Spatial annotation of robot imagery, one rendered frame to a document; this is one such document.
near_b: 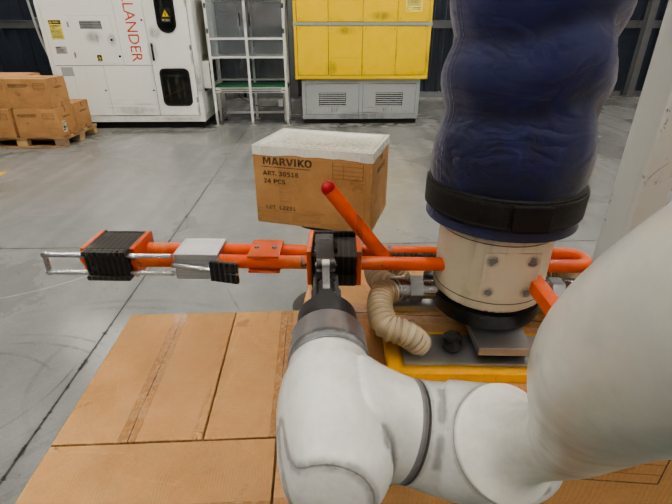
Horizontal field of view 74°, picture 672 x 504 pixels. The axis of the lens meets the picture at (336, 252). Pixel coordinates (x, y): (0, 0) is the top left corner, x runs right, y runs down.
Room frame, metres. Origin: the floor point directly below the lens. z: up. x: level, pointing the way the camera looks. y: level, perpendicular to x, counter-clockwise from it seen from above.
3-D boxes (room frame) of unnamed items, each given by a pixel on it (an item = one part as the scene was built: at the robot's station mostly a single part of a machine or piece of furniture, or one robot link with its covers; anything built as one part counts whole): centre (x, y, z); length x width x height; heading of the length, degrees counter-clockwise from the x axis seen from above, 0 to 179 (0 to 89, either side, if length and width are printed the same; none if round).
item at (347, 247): (0.63, 0.00, 1.20); 0.10 x 0.08 x 0.06; 179
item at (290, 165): (2.25, 0.06, 0.82); 0.60 x 0.40 x 0.40; 73
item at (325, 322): (0.40, 0.01, 1.20); 0.09 x 0.06 x 0.09; 93
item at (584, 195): (0.63, -0.25, 1.31); 0.23 x 0.23 x 0.04
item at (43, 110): (6.68, 4.39, 0.45); 1.21 x 1.03 x 0.91; 92
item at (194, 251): (0.64, 0.22, 1.20); 0.07 x 0.07 x 0.04; 89
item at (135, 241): (0.65, 0.35, 1.20); 0.08 x 0.07 x 0.05; 89
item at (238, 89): (8.09, 1.43, 0.32); 1.25 x 0.52 x 0.63; 92
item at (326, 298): (0.48, 0.01, 1.20); 0.09 x 0.07 x 0.08; 3
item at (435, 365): (0.53, -0.25, 1.09); 0.34 x 0.10 x 0.05; 89
